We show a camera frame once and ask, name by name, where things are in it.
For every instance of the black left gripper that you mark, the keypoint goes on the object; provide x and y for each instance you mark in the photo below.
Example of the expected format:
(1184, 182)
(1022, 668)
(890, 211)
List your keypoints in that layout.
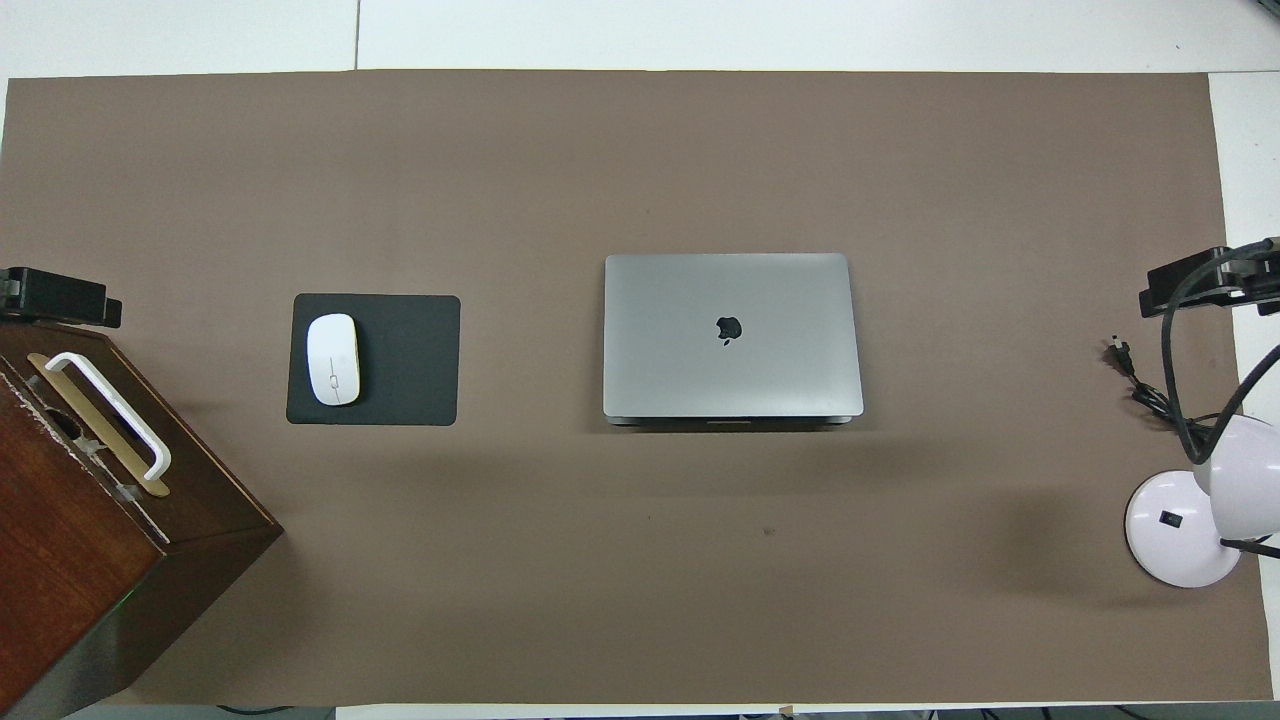
(10, 295)

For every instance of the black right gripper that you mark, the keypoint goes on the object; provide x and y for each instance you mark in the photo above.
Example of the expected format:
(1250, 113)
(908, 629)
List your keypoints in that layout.
(1260, 285)

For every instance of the silver laptop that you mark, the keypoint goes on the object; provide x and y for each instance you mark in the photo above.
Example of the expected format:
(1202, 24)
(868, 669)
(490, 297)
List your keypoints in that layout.
(780, 370)

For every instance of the white computer mouse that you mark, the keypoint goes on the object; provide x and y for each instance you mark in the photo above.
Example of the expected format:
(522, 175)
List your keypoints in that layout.
(333, 360)

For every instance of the dark wooden box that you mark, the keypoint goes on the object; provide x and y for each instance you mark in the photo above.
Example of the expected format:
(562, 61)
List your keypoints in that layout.
(60, 560)

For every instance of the white desk lamp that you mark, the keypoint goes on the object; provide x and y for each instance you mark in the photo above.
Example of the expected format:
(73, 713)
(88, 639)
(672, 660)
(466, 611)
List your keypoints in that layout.
(1170, 545)

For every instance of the black mouse pad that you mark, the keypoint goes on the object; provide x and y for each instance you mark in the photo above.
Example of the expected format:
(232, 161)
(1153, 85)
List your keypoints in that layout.
(410, 360)

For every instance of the brown paper table mat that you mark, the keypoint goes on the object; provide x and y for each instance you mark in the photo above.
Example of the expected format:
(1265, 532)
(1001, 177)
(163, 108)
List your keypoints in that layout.
(640, 550)

